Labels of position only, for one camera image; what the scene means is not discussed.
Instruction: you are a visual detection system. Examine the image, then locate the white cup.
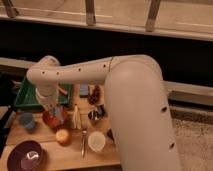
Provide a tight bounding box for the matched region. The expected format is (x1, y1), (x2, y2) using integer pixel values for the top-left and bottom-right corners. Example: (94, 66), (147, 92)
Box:
(88, 131), (106, 153)

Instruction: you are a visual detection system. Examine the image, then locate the red sausage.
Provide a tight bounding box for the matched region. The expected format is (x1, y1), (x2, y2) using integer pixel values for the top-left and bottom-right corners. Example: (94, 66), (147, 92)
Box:
(58, 86), (68, 96)

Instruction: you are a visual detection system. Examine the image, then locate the blue plastic cup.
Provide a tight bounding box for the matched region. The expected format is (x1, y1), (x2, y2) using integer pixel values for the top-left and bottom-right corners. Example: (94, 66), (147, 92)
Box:
(18, 112), (36, 130)

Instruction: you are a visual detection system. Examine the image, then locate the yellow apple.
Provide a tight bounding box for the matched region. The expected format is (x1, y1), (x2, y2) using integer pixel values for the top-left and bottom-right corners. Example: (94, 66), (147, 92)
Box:
(55, 129), (70, 145)

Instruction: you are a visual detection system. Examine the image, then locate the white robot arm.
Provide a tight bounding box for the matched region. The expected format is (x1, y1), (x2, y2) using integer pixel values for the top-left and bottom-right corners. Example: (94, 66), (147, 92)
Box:
(27, 55), (182, 171)

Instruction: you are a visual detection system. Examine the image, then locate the silver fork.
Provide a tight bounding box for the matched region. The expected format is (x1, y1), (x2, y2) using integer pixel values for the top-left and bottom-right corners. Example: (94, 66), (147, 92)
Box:
(81, 128), (87, 158)

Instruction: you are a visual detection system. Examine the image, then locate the yellow white banana toy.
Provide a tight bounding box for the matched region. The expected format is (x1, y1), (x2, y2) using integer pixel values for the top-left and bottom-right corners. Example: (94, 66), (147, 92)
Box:
(72, 105), (82, 130)

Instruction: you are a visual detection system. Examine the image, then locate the black rectangular remote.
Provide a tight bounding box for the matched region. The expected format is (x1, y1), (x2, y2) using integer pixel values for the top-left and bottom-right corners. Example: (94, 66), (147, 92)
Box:
(107, 129), (114, 141)

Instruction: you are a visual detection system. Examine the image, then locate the red bowl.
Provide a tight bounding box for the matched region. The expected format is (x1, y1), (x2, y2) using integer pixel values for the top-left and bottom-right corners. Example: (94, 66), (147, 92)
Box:
(42, 106), (68, 129)

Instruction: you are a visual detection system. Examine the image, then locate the black metal measuring cup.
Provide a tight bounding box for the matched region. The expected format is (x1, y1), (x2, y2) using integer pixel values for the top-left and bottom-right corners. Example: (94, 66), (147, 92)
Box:
(88, 105), (106, 125)

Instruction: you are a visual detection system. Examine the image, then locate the brown pine cone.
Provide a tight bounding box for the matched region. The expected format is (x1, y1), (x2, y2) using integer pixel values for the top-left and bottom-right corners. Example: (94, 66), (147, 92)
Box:
(88, 85), (101, 105)

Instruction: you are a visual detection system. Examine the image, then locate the wooden cutting board table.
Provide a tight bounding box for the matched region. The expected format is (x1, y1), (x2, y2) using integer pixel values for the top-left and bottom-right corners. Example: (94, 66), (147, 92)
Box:
(0, 83), (122, 171)

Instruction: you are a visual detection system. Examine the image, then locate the blue sponge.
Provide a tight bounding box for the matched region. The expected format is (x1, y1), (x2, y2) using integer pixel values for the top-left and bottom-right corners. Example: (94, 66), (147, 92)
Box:
(79, 84), (89, 98)

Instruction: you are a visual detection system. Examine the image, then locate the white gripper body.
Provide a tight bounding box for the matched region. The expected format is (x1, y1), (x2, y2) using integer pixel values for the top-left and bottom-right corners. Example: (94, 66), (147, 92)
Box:
(36, 90), (59, 110)

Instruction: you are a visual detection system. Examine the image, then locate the green plastic tray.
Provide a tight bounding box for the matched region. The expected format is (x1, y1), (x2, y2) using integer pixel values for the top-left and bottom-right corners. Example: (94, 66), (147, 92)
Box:
(14, 78), (73, 110)

